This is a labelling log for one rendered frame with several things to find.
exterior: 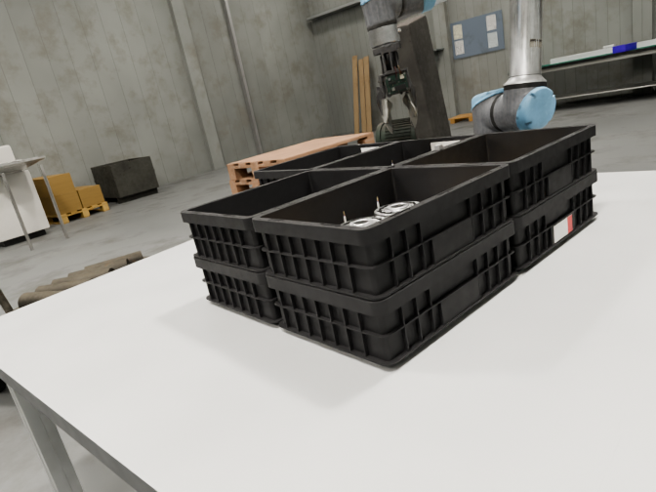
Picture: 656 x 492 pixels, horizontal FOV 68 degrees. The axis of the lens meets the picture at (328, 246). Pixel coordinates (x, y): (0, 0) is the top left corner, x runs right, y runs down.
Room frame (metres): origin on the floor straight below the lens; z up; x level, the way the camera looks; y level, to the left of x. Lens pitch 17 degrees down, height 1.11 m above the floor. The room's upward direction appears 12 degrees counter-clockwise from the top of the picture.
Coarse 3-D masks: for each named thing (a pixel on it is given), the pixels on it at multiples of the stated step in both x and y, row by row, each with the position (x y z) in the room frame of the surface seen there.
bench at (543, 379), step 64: (640, 192) 1.26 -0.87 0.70; (192, 256) 1.56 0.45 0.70; (576, 256) 0.93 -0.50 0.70; (640, 256) 0.87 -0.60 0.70; (0, 320) 1.29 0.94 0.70; (64, 320) 1.18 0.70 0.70; (128, 320) 1.09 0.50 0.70; (192, 320) 1.01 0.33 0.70; (256, 320) 0.94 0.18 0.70; (512, 320) 0.73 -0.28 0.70; (576, 320) 0.69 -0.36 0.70; (640, 320) 0.65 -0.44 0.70; (64, 384) 0.83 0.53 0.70; (128, 384) 0.78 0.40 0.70; (192, 384) 0.73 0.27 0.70; (256, 384) 0.69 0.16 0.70; (320, 384) 0.65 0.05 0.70; (384, 384) 0.62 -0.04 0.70; (448, 384) 0.59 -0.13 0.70; (512, 384) 0.56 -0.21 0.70; (576, 384) 0.53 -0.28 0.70; (640, 384) 0.51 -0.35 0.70; (64, 448) 1.26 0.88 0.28; (128, 448) 0.59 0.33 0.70; (192, 448) 0.56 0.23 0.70; (256, 448) 0.54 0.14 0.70; (320, 448) 0.51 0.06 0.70; (384, 448) 0.49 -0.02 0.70; (448, 448) 0.47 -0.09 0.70; (512, 448) 0.45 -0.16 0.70; (576, 448) 0.43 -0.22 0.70; (640, 448) 0.41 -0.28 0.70
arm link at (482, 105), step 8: (480, 96) 1.52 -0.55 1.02; (488, 96) 1.51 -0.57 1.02; (496, 96) 1.50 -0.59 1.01; (472, 104) 1.56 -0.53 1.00; (480, 104) 1.52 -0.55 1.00; (488, 104) 1.50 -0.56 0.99; (472, 112) 1.56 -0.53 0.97; (480, 112) 1.52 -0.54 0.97; (488, 112) 1.49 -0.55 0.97; (472, 120) 1.57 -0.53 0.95; (480, 120) 1.52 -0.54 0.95; (488, 120) 1.49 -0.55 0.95; (480, 128) 1.53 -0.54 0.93; (488, 128) 1.51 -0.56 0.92; (496, 128) 1.48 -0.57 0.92
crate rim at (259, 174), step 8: (352, 144) 1.77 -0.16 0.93; (360, 144) 1.73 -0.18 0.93; (368, 144) 1.70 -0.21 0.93; (376, 144) 1.67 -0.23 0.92; (320, 152) 1.76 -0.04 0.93; (360, 152) 1.50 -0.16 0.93; (296, 160) 1.69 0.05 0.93; (336, 160) 1.43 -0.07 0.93; (264, 168) 1.61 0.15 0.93; (312, 168) 1.37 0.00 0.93; (256, 176) 1.57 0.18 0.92; (264, 176) 1.53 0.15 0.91; (272, 176) 1.49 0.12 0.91; (280, 176) 1.46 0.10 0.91; (288, 176) 1.43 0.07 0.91
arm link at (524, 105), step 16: (512, 0) 1.44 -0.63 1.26; (528, 0) 1.41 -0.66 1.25; (512, 16) 1.44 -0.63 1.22; (528, 16) 1.40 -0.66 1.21; (512, 32) 1.43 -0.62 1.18; (528, 32) 1.40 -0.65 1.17; (512, 48) 1.43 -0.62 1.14; (528, 48) 1.40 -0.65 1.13; (512, 64) 1.42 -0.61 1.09; (528, 64) 1.40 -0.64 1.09; (512, 80) 1.41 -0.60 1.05; (528, 80) 1.38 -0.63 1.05; (544, 80) 1.39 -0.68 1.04; (512, 96) 1.40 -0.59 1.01; (528, 96) 1.36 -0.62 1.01; (544, 96) 1.37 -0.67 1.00; (496, 112) 1.46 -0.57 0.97; (512, 112) 1.39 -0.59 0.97; (528, 112) 1.35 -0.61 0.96; (544, 112) 1.37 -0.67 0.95; (512, 128) 1.42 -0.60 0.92; (528, 128) 1.38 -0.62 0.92
